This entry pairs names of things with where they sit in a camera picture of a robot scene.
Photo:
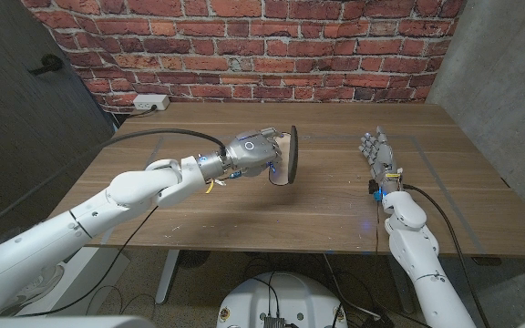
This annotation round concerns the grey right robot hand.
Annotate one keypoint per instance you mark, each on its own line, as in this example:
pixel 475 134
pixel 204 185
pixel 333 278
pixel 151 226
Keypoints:
pixel 382 157

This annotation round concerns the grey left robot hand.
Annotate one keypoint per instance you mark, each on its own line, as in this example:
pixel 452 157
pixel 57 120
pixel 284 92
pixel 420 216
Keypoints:
pixel 250 152

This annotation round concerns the black glasses case beige lining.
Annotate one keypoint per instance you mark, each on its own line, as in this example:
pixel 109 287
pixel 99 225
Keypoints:
pixel 293 155

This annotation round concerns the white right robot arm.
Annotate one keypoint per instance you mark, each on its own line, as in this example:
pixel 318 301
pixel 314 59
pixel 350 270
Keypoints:
pixel 419 259

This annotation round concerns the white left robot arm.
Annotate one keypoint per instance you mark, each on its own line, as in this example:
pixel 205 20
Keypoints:
pixel 107 205

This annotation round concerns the white power strip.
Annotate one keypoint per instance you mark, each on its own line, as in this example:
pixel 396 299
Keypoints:
pixel 151 101

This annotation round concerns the grey table leg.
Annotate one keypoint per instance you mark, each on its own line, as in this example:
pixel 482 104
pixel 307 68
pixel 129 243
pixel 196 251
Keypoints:
pixel 167 275
pixel 401 291

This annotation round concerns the white robot torso base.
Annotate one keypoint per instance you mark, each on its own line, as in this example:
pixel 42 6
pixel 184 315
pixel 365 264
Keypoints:
pixel 285 296

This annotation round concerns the black floor power adapter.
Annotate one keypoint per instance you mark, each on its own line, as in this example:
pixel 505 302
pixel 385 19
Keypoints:
pixel 376 320

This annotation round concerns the small grey torso box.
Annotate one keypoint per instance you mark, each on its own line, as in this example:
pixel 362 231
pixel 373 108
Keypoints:
pixel 274 321

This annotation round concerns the white floor board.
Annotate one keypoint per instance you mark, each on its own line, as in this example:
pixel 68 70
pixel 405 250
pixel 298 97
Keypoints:
pixel 98 282

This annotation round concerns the grey sneaker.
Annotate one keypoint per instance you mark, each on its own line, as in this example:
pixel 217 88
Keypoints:
pixel 39 289

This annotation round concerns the printed brick wall backdrop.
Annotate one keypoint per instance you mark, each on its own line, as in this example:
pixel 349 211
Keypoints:
pixel 253 45

